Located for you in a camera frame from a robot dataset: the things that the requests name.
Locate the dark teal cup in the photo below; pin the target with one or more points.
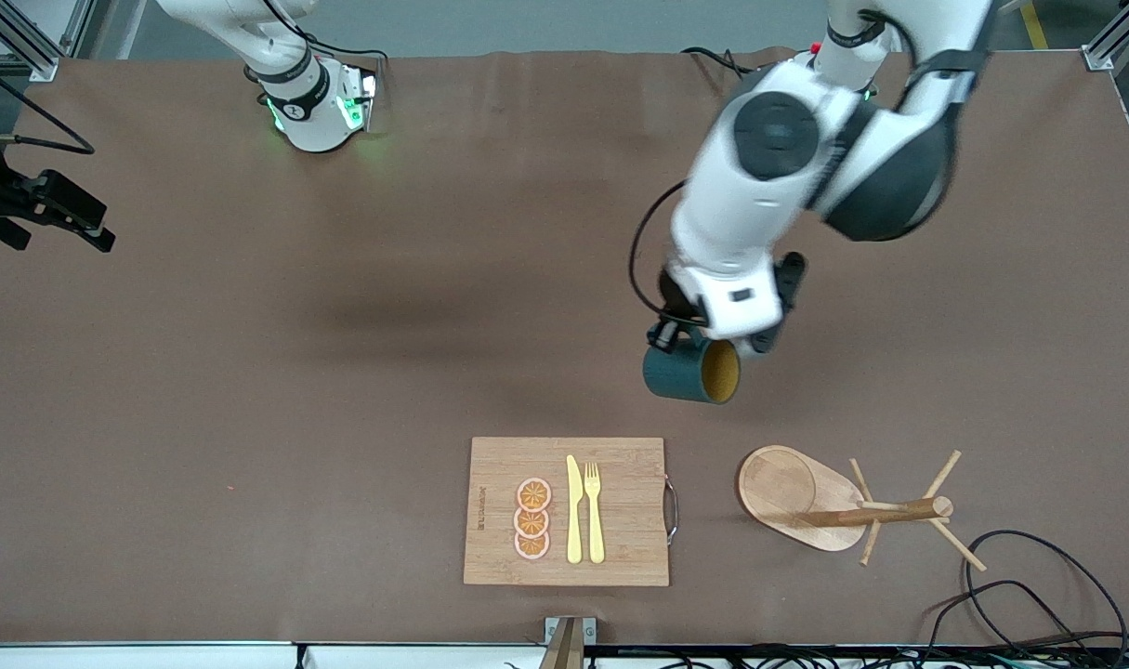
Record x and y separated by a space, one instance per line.
680 372

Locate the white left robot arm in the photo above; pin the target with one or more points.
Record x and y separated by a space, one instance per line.
778 139

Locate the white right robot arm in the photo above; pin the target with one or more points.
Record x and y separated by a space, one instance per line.
304 102

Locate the wooden cup rack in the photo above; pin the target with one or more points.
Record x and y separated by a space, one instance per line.
787 492

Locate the yellow plastic fork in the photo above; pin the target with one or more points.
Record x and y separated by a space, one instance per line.
593 511

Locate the yellow plastic knife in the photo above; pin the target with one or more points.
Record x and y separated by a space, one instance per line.
574 511

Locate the toy orange slice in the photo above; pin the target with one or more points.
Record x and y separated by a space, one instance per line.
531 523
533 494
531 546

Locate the aluminium extrusion beam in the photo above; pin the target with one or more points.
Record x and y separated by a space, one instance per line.
564 646

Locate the aluminium frame post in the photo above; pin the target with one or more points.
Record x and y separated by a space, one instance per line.
16 37
1117 37

